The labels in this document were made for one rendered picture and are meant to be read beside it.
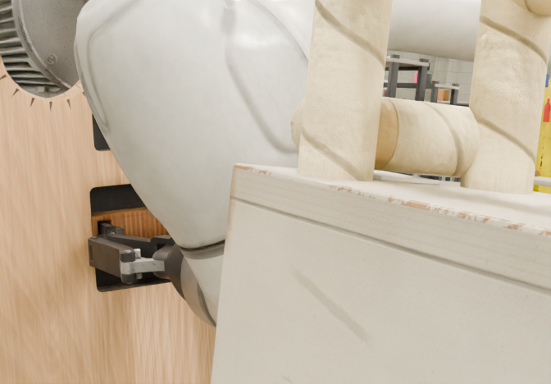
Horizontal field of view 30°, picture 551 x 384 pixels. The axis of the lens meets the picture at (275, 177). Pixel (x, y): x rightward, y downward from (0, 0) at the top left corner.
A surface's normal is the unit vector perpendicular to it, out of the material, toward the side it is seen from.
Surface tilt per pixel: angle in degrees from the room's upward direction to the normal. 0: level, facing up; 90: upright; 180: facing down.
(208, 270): 122
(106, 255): 99
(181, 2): 63
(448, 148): 98
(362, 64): 90
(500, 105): 90
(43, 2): 91
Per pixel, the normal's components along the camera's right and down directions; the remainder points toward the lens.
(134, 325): 0.44, 0.07
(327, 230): -0.91, -0.07
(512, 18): -0.33, 0.01
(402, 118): 0.41, -0.39
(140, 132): -0.38, 0.44
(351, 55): -0.04, 0.05
